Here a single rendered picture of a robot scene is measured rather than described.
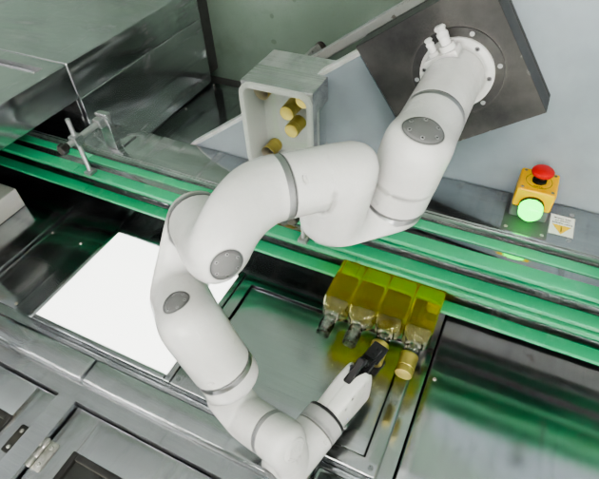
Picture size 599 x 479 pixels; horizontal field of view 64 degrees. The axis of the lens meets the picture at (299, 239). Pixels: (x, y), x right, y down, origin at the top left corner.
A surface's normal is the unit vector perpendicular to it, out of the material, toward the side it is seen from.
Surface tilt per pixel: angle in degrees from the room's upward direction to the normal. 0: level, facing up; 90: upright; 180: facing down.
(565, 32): 0
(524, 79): 1
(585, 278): 90
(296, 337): 89
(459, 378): 89
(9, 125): 90
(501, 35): 1
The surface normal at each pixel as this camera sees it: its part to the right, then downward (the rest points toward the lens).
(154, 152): -0.04, -0.69
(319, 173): 0.33, -0.11
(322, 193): 0.41, 0.43
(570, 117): -0.43, 0.66
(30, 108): 0.90, 0.29
